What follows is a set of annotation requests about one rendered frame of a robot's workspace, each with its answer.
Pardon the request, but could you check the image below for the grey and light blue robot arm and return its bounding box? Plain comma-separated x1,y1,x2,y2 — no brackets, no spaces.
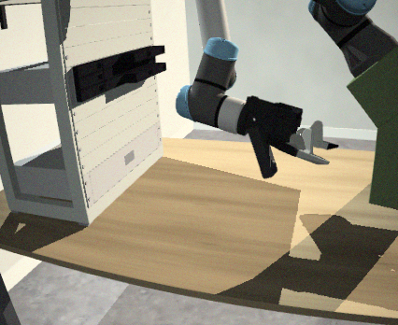
176,0,398,178

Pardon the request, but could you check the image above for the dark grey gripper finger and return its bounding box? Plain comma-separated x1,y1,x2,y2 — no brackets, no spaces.
269,128,330,164
297,120,338,149

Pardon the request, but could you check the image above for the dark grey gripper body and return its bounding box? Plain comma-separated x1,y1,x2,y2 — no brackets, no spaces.
236,96,303,146

